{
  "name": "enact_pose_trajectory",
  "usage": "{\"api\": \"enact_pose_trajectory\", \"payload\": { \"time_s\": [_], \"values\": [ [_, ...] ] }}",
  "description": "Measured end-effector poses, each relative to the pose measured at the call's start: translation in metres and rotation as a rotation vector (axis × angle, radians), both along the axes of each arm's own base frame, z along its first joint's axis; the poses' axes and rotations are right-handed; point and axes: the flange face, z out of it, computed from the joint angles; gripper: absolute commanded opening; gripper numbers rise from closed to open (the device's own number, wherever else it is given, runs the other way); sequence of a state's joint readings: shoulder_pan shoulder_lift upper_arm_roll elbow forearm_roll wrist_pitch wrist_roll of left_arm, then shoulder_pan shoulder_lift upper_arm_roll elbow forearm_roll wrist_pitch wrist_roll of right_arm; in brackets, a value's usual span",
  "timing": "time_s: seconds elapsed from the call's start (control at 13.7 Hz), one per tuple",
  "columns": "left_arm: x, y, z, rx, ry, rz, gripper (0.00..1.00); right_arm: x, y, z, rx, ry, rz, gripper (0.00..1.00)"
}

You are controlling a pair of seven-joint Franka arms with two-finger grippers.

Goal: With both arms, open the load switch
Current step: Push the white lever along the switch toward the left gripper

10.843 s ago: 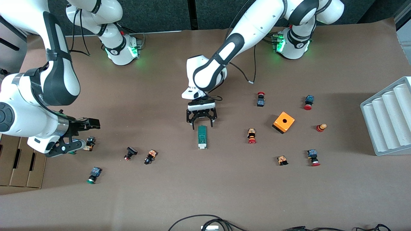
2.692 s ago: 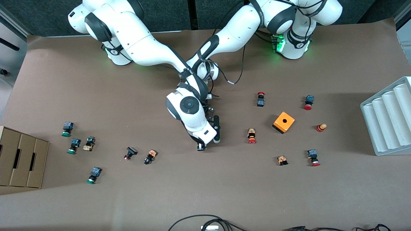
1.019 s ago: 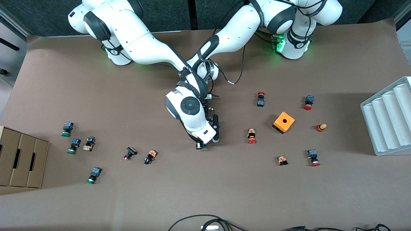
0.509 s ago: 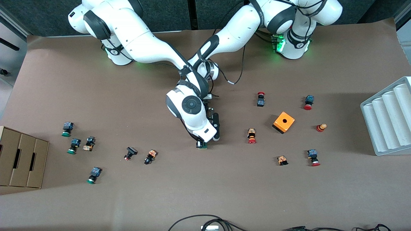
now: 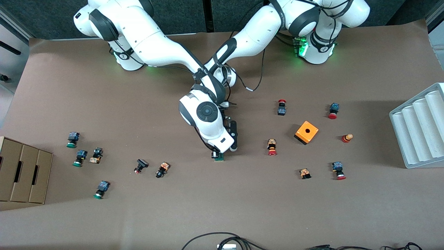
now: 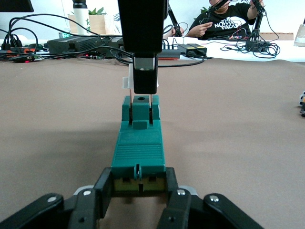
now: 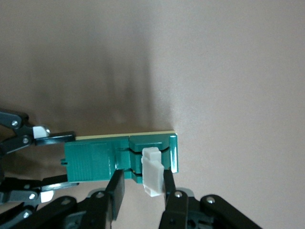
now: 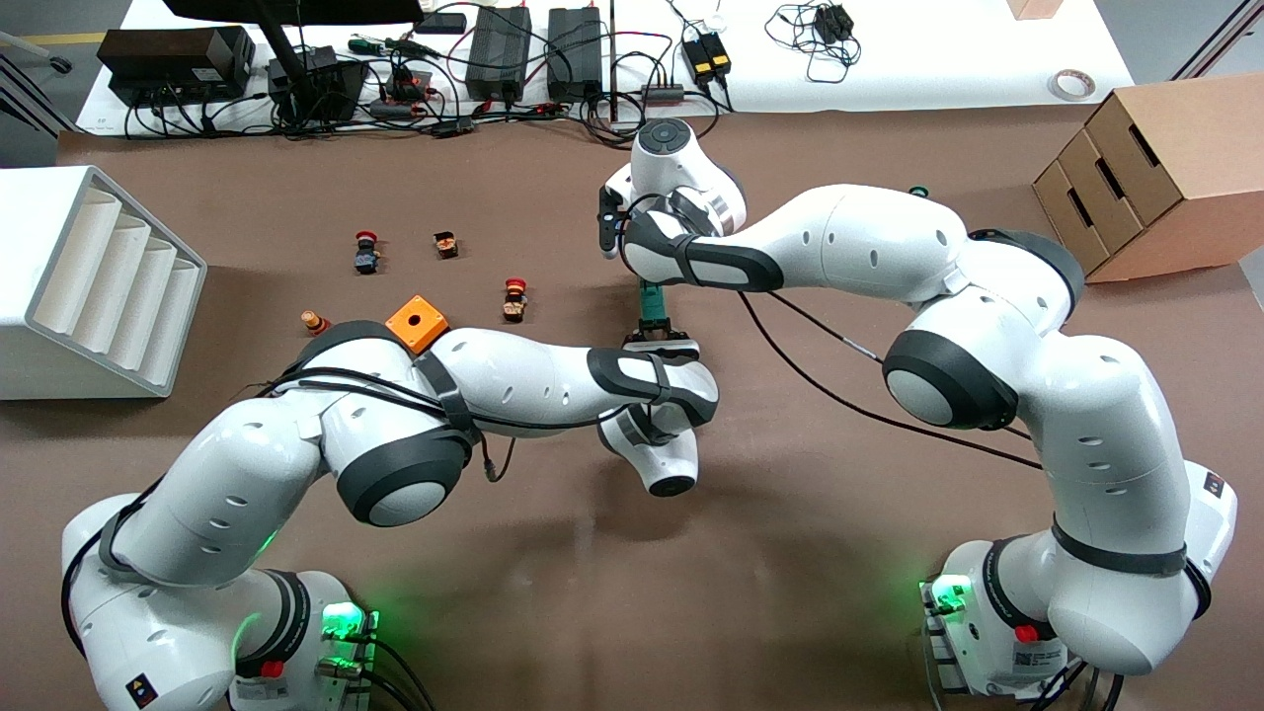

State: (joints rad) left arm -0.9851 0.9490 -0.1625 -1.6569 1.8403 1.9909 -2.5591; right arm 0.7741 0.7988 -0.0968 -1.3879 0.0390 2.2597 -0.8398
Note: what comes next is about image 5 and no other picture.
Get white ribbed plastic tray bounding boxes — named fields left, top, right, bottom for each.
left=389, top=82, right=444, bottom=169

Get black coiled cable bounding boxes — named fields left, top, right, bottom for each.
left=382, top=242, right=423, bottom=250

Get orange button enclosure box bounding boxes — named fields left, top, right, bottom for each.
left=294, top=120, right=319, bottom=145

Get black left base cable bundle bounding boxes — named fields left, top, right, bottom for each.
left=274, top=31, right=299, bottom=49

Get red mushroom pushbutton blue block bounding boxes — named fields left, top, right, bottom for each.
left=327, top=102, right=340, bottom=120
left=331, top=161, right=347, bottom=181

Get green mushroom pushbutton blue block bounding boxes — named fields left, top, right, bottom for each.
left=72, top=150, right=88, bottom=168
left=66, top=132, right=80, bottom=149
left=93, top=180, right=111, bottom=200

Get brown cardboard box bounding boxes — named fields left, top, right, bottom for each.
left=0, top=136, right=53, bottom=204

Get brown paper table cover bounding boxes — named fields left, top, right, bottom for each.
left=0, top=19, right=444, bottom=250

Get black flat-head switch red terminals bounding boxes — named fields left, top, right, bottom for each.
left=134, top=158, right=150, bottom=175

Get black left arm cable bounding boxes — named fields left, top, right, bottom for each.
left=238, top=47, right=267, bottom=92

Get black cable with plug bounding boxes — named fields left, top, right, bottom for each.
left=305, top=245, right=377, bottom=250

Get black looped cable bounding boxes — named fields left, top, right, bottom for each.
left=181, top=232, right=268, bottom=250

